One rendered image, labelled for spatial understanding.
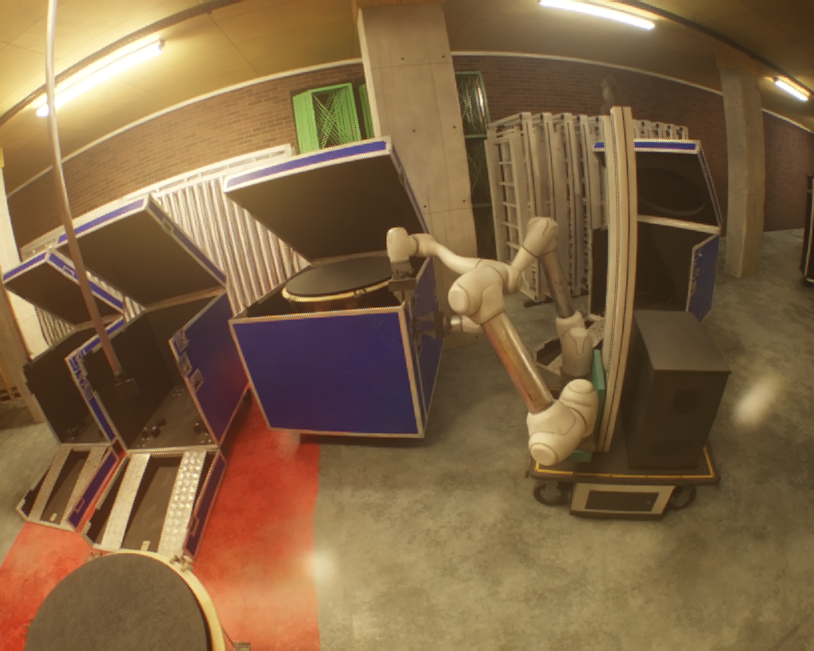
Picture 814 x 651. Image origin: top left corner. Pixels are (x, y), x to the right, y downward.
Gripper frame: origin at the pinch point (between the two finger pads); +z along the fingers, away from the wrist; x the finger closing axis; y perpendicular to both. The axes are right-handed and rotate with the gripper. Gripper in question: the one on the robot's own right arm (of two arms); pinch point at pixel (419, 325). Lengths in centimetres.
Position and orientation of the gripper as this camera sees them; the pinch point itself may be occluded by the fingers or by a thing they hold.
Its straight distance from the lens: 194.3
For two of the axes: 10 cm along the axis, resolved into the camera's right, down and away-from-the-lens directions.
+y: 1.8, -4.2, 8.9
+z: -9.7, 0.6, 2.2
